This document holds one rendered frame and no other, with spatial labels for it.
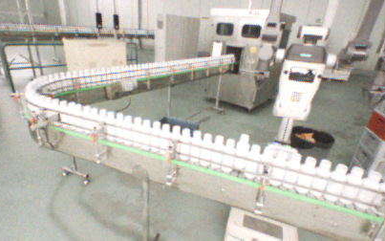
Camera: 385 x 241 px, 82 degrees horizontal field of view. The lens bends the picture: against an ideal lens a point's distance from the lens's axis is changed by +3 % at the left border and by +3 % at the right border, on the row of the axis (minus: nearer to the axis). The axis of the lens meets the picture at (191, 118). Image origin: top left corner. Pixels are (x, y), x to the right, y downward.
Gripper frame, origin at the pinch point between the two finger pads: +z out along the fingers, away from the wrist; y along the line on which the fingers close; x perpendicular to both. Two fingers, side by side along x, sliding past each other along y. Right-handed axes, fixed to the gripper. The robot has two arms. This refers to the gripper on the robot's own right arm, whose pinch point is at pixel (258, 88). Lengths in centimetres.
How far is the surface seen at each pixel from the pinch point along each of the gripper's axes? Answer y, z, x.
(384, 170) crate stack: -159, 106, 149
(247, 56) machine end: -355, 19, -37
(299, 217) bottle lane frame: 19, 52, 29
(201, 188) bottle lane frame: 19, 53, -18
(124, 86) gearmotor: -89, 40, -140
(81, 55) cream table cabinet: -239, 44, -342
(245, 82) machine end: -354, 71, -31
